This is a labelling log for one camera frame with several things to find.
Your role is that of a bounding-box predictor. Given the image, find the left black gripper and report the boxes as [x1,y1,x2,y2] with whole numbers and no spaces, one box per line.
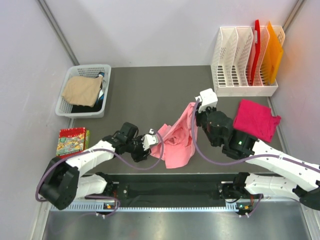
[125,135,151,163]

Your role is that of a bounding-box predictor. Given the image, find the light pink t shirt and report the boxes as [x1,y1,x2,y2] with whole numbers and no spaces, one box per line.
[151,102,198,169]

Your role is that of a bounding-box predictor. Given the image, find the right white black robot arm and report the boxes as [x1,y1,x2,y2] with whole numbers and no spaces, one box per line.
[191,103,320,210]

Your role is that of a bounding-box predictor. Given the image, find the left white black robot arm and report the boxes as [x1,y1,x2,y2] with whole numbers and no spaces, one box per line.
[35,122,160,210]

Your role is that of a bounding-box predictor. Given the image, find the folded magenta t shirt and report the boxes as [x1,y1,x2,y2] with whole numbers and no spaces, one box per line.
[233,99,282,143]

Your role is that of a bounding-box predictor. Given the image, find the red colourful book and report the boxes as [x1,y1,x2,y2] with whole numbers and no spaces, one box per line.
[56,127,90,158]

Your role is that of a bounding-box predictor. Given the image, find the white mesh file organizer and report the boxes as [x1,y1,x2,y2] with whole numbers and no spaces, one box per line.
[210,26,278,97]

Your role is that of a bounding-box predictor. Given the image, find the dark clothes in basket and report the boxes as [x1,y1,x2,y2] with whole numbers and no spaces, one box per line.
[71,72,107,113]

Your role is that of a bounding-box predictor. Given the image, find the white plastic laundry basket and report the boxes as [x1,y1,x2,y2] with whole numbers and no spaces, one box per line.
[55,64,112,119]

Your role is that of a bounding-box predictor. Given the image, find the beige folded t shirt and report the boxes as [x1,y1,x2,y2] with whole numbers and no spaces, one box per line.
[61,76,103,107]

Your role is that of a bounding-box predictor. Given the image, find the orange plastic folder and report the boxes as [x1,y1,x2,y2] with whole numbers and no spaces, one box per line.
[261,21,284,86]

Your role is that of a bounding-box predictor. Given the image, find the red plastic folder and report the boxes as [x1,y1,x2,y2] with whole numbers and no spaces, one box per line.
[250,19,261,85]

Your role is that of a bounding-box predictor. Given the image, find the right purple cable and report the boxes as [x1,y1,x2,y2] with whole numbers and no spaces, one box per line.
[190,98,320,173]

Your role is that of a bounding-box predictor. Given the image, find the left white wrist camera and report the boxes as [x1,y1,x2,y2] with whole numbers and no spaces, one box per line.
[142,128,160,151]

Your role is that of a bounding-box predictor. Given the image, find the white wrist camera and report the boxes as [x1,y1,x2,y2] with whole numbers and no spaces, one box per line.
[142,128,160,151]
[195,88,218,113]

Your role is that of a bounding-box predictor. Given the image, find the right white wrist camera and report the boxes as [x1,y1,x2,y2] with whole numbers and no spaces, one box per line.
[195,88,218,113]

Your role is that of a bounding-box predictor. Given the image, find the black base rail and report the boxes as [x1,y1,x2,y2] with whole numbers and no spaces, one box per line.
[88,173,259,208]

